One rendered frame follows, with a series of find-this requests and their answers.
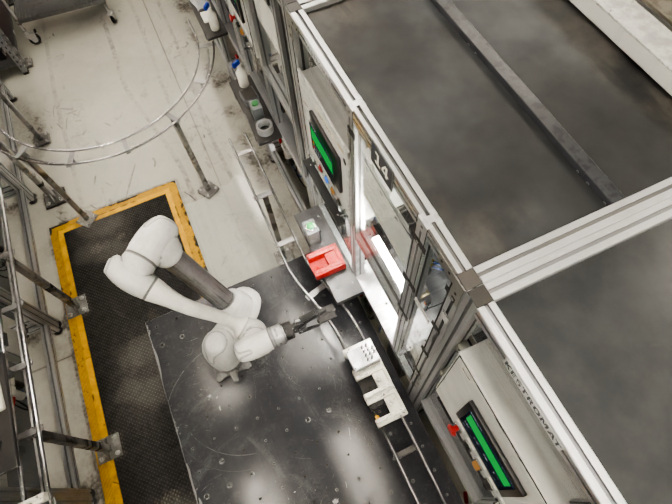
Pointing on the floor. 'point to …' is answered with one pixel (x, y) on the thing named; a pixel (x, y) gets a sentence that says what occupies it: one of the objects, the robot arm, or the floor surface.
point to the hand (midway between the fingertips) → (328, 312)
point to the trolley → (27, 11)
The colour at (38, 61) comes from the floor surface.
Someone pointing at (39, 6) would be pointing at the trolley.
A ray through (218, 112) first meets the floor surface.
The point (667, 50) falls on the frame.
